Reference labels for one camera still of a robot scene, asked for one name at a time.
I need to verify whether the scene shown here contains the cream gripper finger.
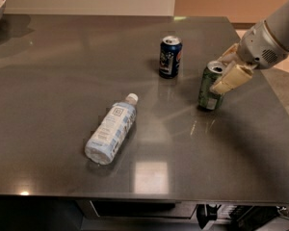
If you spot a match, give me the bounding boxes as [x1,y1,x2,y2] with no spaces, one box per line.
[218,43,241,64]
[210,63,253,94]

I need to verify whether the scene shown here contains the green soda can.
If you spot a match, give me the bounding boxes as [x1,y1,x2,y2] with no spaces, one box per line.
[198,61,225,111]

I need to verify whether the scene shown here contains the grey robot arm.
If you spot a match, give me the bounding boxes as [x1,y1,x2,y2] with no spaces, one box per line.
[210,1,289,94]

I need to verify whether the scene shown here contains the blue pepsi can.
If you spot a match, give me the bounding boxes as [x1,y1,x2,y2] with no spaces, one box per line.
[159,36,182,79]

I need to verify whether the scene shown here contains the clear plastic water bottle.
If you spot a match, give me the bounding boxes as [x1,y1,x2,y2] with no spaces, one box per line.
[85,93,139,165]

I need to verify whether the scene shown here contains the dark drawer under counter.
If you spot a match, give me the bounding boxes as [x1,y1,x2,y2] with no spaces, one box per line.
[76,200,197,219]

